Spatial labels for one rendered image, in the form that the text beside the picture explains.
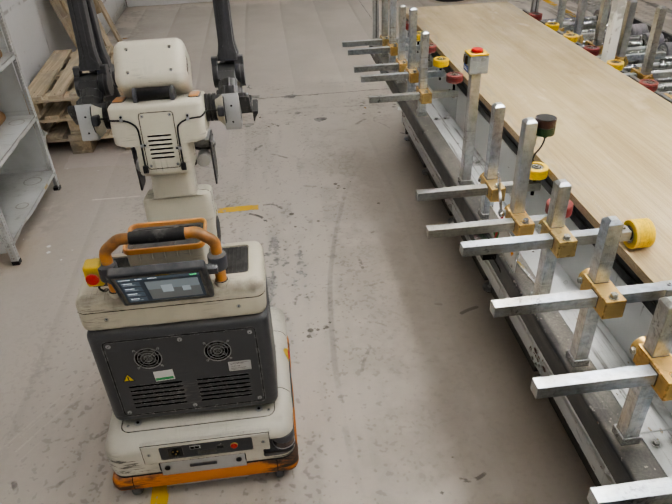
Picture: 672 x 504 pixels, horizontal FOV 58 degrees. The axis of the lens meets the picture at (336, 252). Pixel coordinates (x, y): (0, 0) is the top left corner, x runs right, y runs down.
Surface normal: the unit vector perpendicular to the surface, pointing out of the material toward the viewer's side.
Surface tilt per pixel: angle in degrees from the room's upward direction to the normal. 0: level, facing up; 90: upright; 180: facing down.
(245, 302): 90
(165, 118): 82
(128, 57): 48
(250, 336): 90
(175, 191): 82
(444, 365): 0
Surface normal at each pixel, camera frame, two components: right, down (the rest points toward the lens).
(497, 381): -0.04, -0.83
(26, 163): 0.12, 0.56
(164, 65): 0.07, -0.15
